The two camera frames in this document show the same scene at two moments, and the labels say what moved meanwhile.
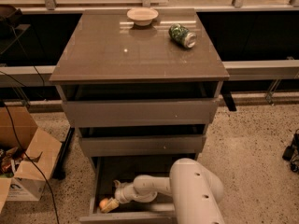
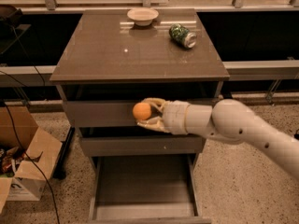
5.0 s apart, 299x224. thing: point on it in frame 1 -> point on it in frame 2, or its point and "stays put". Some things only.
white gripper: [121, 193] -> [175, 117]
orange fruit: [103, 203] -> [141, 111]
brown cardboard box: [19, 129] stays put
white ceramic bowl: [142, 16] stays put
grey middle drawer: [147, 144] stays put
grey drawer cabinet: [133, 91] stays put
